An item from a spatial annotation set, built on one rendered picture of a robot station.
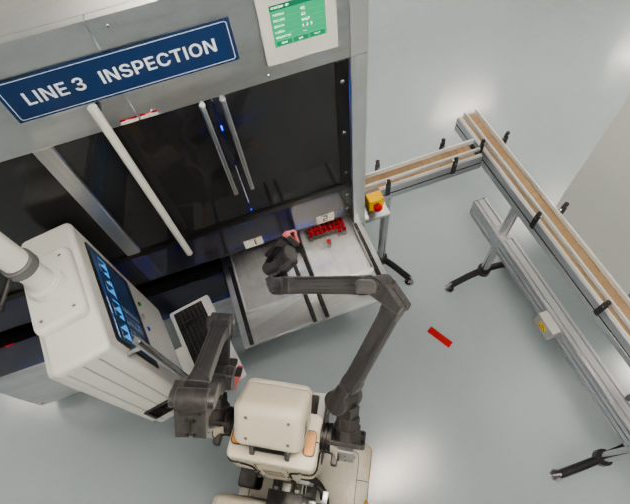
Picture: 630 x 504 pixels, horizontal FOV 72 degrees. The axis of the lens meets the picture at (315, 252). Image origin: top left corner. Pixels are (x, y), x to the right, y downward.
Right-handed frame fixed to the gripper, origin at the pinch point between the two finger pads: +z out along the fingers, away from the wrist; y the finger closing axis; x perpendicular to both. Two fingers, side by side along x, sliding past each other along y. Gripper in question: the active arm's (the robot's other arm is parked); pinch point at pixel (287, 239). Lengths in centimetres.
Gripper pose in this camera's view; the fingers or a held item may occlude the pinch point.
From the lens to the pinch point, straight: 164.8
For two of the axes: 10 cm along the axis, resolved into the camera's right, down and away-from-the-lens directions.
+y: 5.7, -5.7, -5.9
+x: -7.8, -6.0, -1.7
